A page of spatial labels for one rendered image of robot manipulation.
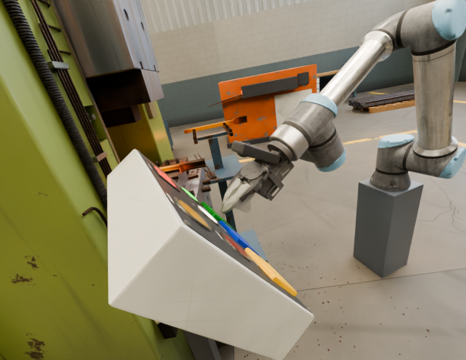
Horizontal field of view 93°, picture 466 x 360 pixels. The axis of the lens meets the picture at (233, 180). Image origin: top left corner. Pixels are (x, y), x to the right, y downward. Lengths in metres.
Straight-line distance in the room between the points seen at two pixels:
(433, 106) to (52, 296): 1.39
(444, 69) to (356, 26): 8.50
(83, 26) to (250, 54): 7.89
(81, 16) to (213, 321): 0.74
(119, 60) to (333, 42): 8.71
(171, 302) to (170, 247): 0.05
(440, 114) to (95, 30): 1.19
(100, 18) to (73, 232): 0.54
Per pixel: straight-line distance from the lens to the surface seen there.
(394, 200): 1.43
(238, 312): 0.27
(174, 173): 0.92
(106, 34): 0.76
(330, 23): 9.22
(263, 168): 0.51
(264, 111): 4.51
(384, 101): 6.39
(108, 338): 0.90
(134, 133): 1.20
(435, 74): 1.10
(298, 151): 0.54
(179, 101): 8.69
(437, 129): 1.23
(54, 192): 0.59
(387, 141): 1.39
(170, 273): 0.20
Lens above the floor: 1.30
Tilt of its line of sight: 25 degrees down
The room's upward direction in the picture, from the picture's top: 11 degrees counter-clockwise
